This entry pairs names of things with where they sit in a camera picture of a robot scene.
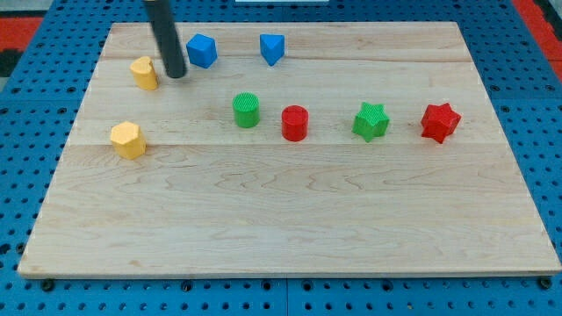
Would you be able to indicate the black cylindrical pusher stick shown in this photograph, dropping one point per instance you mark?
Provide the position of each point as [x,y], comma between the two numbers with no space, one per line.
[162,22]

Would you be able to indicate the blue cube block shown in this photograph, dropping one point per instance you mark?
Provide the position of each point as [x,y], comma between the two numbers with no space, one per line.
[202,51]

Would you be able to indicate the yellow heart block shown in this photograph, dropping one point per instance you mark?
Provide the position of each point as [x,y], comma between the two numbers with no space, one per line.
[143,72]

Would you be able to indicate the blue triangle block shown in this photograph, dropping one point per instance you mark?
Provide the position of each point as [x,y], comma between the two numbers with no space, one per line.
[272,47]

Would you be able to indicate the green cylinder block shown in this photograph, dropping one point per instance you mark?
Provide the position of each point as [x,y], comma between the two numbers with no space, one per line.
[246,109]

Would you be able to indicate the yellow hexagon block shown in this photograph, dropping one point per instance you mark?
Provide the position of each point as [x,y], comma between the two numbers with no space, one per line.
[128,140]

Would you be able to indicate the red cylinder block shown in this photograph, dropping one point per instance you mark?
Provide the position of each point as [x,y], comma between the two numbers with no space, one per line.
[294,120]

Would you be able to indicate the light wooden board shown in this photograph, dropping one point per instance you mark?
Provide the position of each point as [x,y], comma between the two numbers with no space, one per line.
[210,199]

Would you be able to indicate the green star block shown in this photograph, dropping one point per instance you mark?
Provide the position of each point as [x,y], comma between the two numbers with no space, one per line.
[371,121]

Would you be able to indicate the red star block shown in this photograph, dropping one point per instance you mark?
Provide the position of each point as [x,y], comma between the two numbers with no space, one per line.
[439,121]

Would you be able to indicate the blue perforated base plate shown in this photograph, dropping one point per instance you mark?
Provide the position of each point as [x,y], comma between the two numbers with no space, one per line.
[42,96]

